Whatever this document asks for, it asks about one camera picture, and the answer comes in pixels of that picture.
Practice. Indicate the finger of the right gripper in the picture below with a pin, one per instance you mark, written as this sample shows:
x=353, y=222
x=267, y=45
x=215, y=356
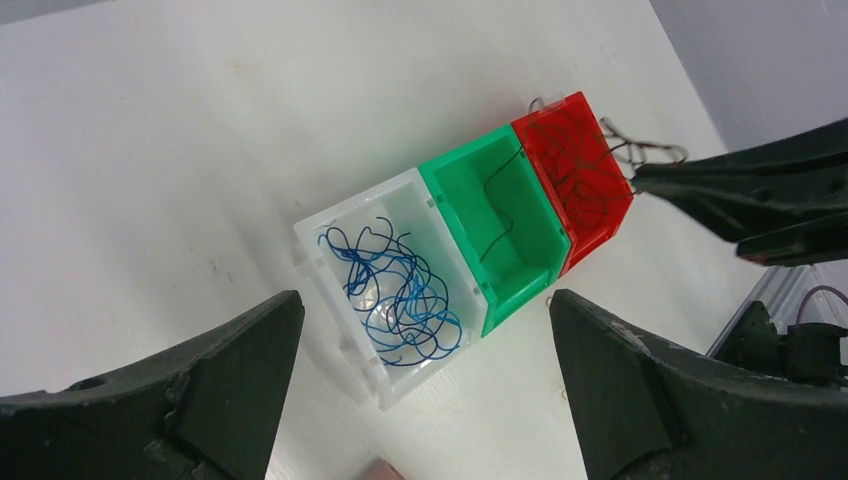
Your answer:
x=806, y=245
x=758, y=190

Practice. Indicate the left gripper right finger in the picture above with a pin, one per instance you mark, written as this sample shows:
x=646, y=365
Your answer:
x=645, y=407

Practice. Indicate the green plastic bin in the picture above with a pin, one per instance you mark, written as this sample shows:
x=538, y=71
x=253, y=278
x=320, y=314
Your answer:
x=500, y=219

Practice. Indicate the clear plastic bin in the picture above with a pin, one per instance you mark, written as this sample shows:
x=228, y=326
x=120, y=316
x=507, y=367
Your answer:
x=395, y=282

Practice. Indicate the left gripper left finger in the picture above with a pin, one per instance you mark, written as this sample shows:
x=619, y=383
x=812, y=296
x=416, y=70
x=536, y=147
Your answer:
x=207, y=408

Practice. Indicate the pink cloth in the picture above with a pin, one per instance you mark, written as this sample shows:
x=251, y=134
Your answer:
x=381, y=469

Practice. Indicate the red plastic bin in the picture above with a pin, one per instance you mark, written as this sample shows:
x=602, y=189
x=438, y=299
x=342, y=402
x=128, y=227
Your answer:
x=572, y=160

